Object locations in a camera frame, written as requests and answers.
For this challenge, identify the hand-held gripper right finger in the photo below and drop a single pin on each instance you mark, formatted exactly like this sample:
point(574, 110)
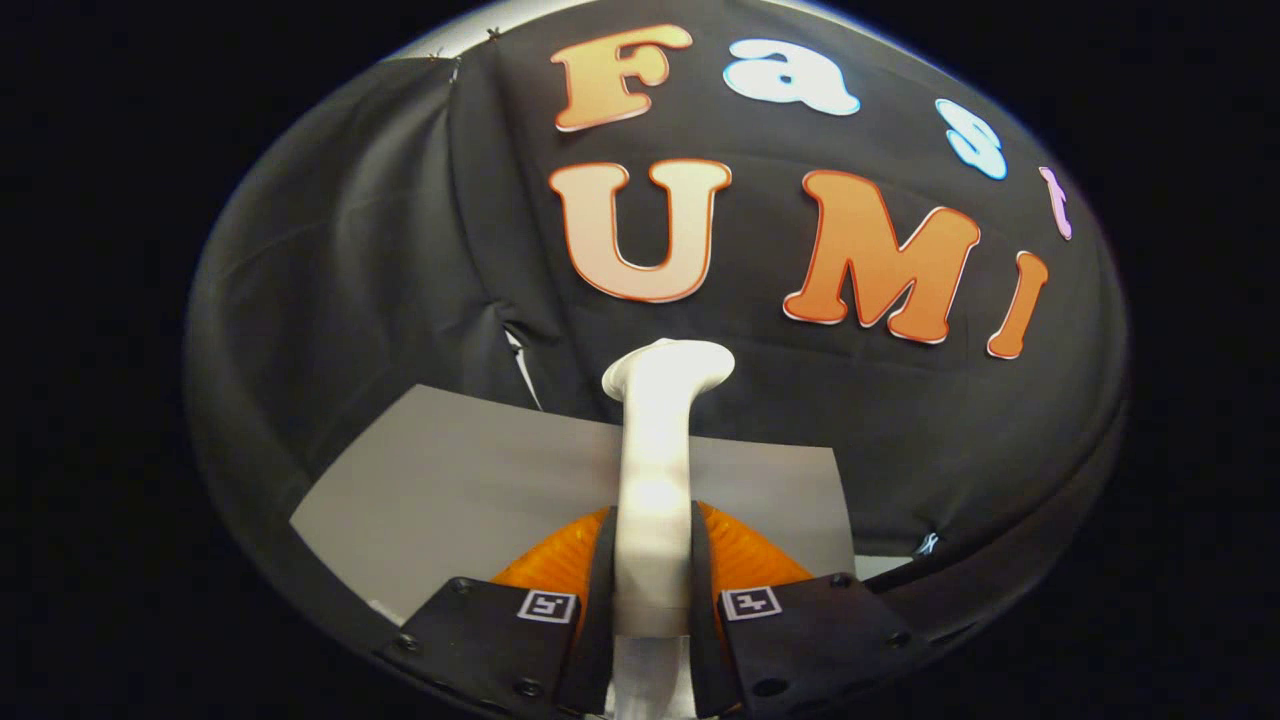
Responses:
point(820, 640)

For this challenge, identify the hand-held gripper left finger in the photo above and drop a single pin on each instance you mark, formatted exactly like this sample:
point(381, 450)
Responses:
point(500, 640)

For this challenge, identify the white garment steamer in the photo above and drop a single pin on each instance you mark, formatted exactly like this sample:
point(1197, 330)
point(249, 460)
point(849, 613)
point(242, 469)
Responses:
point(655, 480)

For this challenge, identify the grey drawer cabinet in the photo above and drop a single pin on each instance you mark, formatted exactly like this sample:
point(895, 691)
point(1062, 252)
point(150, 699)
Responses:
point(450, 480)

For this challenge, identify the black backdrop cloth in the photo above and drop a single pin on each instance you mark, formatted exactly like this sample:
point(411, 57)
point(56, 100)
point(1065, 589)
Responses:
point(400, 250)

